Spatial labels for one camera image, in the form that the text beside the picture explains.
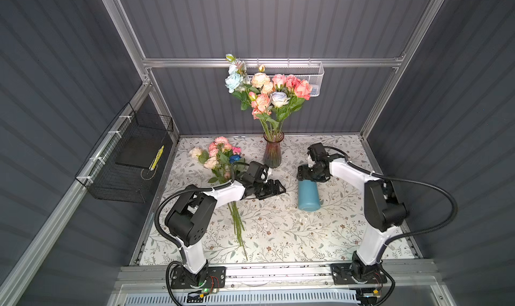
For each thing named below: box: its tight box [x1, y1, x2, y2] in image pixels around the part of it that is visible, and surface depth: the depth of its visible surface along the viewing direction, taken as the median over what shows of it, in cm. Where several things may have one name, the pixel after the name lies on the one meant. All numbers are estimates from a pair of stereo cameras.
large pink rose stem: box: [278, 79, 313, 142], surface depth 75 cm
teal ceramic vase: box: [297, 179, 321, 213], surface depth 89 cm
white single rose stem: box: [270, 91, 291, 142], surface depth 79 cm
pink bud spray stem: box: [248, 91, 279, 142], surface depth 75 cm
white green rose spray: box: [224, 53, 260, 111], surface depth 76 cm
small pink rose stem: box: [272, 73, 300, 141], surface depth 81 cm
